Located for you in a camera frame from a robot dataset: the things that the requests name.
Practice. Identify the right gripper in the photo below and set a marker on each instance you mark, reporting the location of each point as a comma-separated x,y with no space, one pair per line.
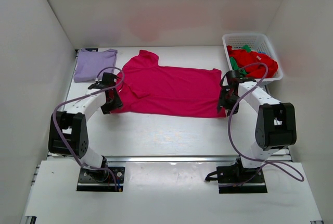
231,109

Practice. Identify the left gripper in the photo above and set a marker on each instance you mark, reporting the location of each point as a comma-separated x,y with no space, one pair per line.
117,104

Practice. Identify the pink t-shirt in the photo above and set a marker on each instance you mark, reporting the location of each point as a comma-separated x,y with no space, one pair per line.
149,88

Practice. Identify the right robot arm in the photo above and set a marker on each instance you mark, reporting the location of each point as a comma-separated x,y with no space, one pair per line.
275,128

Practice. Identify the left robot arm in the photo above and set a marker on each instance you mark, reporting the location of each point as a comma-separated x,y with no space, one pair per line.
68,134

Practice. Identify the green cloth in basket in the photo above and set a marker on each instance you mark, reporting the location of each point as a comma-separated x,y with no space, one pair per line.
238,59

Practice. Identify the red cloth in basket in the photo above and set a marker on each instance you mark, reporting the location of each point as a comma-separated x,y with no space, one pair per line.
259,63

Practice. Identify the folded lilac t-shirt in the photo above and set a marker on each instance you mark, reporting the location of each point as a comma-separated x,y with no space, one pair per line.
92,64

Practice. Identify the white plastic basket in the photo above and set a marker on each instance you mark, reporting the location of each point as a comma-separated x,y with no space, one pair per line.
256,42

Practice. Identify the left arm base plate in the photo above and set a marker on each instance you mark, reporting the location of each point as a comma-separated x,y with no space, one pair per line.
101,181

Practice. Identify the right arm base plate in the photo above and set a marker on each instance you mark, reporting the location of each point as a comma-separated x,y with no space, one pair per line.
235,179

